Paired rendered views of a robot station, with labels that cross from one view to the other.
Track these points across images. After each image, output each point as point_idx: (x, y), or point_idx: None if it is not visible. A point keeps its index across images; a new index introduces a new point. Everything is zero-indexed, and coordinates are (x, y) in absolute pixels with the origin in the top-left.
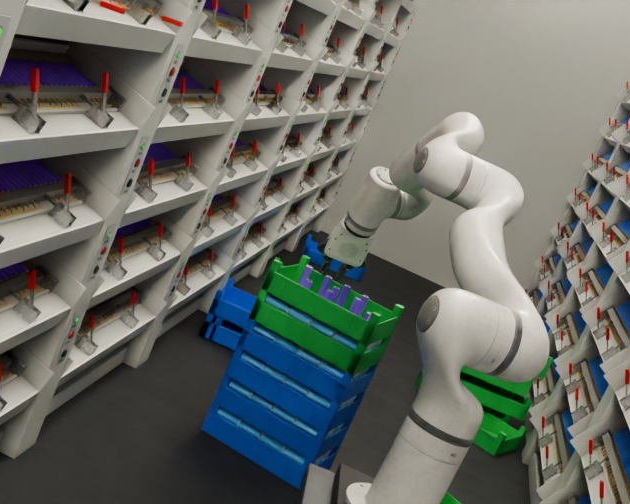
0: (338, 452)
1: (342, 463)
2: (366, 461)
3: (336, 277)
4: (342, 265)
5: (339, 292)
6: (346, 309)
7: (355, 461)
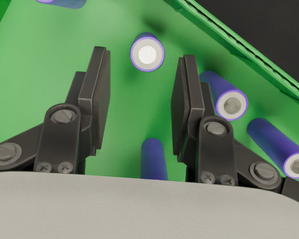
0: (262, 13)
1: (257, 44)
2: None
3: (173, 93)
4: (182, 125)
5: (219, 38)
6: (246, 64)
7: (283, 26)
